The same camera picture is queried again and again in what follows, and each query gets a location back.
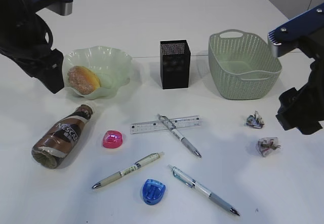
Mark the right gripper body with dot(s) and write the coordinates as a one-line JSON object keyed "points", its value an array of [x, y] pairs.
{"points": [[303, 108]]}

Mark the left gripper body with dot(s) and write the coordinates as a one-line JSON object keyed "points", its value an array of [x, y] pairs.
{"points": [[29, 44]]}

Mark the paper ball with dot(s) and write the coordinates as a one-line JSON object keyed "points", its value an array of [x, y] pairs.
{"points": [[255, 121], [267, 145]]}

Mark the sugared bread bun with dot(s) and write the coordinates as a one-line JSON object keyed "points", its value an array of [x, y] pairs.
{"points": [[83, 80]]}

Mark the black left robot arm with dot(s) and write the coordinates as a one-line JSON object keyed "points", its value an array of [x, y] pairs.
{"points": [[17, 10]]}

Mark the green woven plastic basket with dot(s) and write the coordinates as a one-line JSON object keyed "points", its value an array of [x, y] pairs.
{"points": [[242, 67]]}

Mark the green wavy glass plate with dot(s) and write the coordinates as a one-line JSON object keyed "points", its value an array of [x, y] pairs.
{"points": [[112, 67]]}

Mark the grey grip pen on ruler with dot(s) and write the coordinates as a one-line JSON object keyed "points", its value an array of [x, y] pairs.
{"points": [[173, 129]]}

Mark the pink pencil sharpener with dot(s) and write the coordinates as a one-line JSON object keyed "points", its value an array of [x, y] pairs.
{"points": [[112, 139]]}

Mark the blue clear grey-grip pen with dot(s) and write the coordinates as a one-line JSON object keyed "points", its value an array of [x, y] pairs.
{"points": [[194, 184]]}

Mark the black mesh pen holder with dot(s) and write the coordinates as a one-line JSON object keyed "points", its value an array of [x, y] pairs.
{"points": [[174, 64]]}

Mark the beige grip pen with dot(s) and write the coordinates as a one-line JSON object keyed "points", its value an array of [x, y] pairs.
{"points": [[120, 174]]}

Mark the blue pencil sharpener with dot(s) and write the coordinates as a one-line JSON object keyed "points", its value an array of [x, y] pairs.
{"points": [[153, 191]]}

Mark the brown Nescafe coffee bottle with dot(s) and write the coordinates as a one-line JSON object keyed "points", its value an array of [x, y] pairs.
{"points": [[56, 144]]}

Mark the clear plastic ruler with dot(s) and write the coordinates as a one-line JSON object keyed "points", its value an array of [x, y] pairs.
{"points": [[157, 125]]}

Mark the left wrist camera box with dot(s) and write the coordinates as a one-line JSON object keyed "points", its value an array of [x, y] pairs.
{"points": [[60, 7]]}

